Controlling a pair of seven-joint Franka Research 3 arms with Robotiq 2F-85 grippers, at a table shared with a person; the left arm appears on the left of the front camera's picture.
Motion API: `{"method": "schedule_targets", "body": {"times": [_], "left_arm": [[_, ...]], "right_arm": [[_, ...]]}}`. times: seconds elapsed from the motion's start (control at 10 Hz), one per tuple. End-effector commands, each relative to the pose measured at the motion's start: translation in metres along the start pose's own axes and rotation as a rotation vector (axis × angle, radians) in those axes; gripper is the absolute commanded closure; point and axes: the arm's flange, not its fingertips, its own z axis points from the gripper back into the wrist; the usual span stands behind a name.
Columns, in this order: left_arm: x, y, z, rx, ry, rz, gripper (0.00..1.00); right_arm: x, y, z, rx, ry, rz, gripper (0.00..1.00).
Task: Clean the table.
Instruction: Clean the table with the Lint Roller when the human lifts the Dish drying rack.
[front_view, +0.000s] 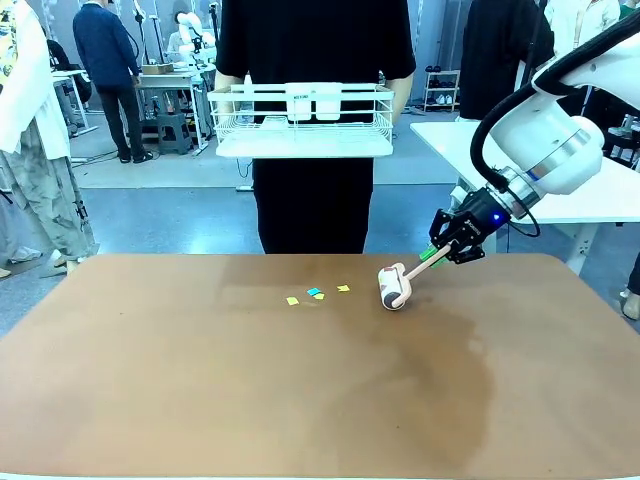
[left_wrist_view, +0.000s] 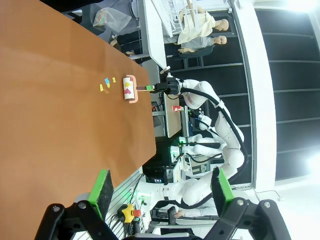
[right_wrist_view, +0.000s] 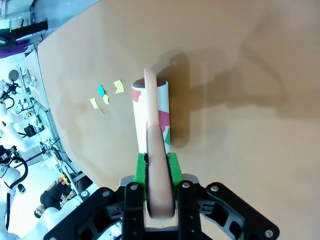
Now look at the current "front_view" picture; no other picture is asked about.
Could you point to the cardboard box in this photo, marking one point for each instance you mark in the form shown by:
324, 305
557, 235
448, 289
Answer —
157, 69

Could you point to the bystander white shirt yellow print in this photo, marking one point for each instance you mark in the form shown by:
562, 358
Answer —
35, 100

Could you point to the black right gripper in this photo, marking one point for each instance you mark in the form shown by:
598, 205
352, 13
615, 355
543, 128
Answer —
480, 217

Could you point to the pink lint roller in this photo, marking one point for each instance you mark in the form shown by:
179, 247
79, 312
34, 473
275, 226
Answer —
395, 290

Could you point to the bystander in black clothes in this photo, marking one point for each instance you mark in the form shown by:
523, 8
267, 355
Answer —
500, 55

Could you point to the man in navy jacket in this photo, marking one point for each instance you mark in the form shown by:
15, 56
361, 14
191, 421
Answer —
107, 55

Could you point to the black tripod pole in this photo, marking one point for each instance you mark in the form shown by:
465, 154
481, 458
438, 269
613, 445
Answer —
535, 40

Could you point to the white utensil holder cup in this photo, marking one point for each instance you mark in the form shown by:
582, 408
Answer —
315, 102

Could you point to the white background workbench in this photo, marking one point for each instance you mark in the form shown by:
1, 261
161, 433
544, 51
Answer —
170, 80

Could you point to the person left forearm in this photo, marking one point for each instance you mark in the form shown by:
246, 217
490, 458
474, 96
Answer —
402, 97

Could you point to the grey step stool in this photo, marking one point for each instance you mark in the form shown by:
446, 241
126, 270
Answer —
174, 134

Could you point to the blue paper scrap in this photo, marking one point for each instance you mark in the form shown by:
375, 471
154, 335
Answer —
313, 291

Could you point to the person torso black shirt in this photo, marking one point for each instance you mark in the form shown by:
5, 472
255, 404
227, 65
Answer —
315, 45

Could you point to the white shoe rack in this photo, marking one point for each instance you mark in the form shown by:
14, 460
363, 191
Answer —
442, 90

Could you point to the white side table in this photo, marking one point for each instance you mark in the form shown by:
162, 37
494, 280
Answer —
600, 200

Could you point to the bystander in white jacket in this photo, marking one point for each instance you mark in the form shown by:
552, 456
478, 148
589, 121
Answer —
585, 20

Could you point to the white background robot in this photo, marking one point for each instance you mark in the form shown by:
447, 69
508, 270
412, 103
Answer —
192, 37

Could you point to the white background desk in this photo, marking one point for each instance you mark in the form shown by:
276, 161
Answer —
75, 80

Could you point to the person right forearm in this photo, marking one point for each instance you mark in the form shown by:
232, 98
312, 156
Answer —
223, 92

